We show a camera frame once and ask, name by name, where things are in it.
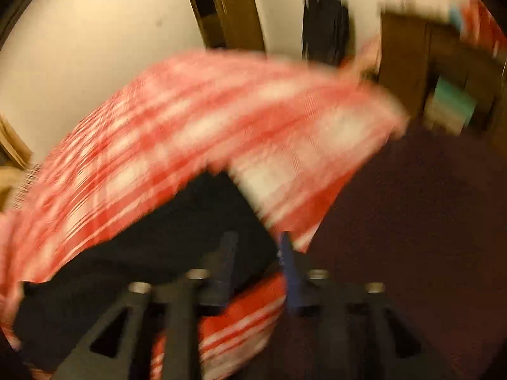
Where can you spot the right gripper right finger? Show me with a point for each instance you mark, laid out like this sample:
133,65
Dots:
359,333

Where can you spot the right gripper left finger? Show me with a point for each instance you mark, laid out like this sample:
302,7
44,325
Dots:
111,349

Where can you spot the black pants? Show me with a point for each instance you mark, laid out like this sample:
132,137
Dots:
174,238

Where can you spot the red plaid bed sheet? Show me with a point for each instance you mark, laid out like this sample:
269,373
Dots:
290,133

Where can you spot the dark brown cabinet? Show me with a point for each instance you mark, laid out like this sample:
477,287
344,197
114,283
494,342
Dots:
416,51

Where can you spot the brown wooden door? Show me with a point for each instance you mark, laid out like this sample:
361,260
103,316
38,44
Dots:
229,24

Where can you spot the black bag by wall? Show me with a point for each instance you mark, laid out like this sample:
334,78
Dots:
326,31

